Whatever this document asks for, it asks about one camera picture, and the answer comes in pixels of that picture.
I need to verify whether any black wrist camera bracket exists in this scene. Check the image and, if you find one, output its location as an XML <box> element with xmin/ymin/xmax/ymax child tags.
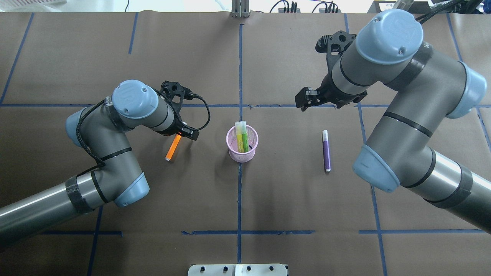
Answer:
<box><xmin>315</xmin><ymin>30</ymin><xmax>357</xmax><ymax>72</ymax></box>
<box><xmin>158</xmin><ymin>81</ymin><xmax>198</xmax><ymax>107</ymax></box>

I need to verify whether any orange highlighter pen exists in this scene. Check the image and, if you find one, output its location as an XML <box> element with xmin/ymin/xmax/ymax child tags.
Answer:
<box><xmin>165</xmin><ymin>133</ymin><xmax>182</xmax><ymax>161</ymax></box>

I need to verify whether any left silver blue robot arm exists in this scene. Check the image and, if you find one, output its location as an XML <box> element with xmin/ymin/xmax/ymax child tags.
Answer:
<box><xmin>0</xmin><ymin>80</ymin><xmax>203</xmax><ymax>249</ymax></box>

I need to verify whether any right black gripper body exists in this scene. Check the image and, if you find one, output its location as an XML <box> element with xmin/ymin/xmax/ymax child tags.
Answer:
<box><xmin>318</xmin><ymin>75</ymin><xmax>367</xmax><ymax>108</ymax></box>

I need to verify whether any aluminium frame post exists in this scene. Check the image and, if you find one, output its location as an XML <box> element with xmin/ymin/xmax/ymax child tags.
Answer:
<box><xmin>231</xmin><ymin>0</ymin><xmax>250</xmax><ymax>18</ymax></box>

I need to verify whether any green highlighter pen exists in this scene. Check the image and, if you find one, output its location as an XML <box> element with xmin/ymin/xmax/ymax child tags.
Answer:
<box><xmin>240</xmin><ymin>121</ymin><xmax>249</xmax><ymax>153</ymax></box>

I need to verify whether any purple marker pen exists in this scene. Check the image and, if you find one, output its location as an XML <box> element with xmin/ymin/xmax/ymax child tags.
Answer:
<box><xmin>321</xmin><ymin>130</ymin><xmax>331</xmax><ymax>173</ymax></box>

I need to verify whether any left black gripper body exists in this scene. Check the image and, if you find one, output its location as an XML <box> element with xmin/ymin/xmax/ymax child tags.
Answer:
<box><xmin>157</xmin><ymin>119</ymin><xmax>185</xmax><ymax>136</ymax></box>

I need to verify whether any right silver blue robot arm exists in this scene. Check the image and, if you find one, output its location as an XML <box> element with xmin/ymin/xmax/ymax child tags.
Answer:
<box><xmin>295</xmin><ymin>9</ymin><xmax>491</xmax><ymax>233</ymax></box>

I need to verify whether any pink mesh pen holder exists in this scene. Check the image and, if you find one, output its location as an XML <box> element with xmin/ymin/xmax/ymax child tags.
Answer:
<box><xmin>226</xmin><ymin>121</ymin><xmax>259</xmax><ymax>163</ymax></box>

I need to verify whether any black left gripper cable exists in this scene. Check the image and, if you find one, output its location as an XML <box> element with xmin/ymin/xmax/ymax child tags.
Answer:
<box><xmin>76</xmin><ymin>94</ymin><xmax>211</xmax><ymax>168</ymax></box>

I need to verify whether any left black wrist camera bracket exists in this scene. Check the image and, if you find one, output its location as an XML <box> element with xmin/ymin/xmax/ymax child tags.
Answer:
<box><xmin>158</xmin><ymin>81</ymin><xmax>198</xmax><ymax>107</ymax></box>

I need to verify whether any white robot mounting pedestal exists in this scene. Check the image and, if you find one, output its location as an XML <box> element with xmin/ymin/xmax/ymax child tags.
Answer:
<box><xmin>187</xmin><ymin>263</ymin><xmax>289</xmax><ymax>276</ymax></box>

